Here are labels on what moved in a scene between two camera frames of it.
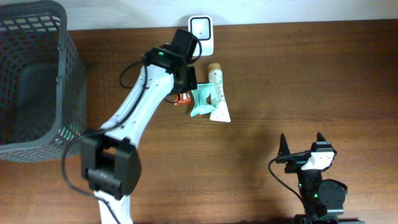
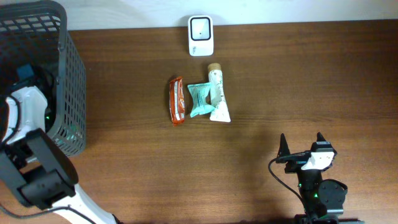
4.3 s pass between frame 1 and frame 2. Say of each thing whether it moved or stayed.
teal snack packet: stayed
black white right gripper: stayed
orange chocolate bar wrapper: moved
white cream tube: stayed
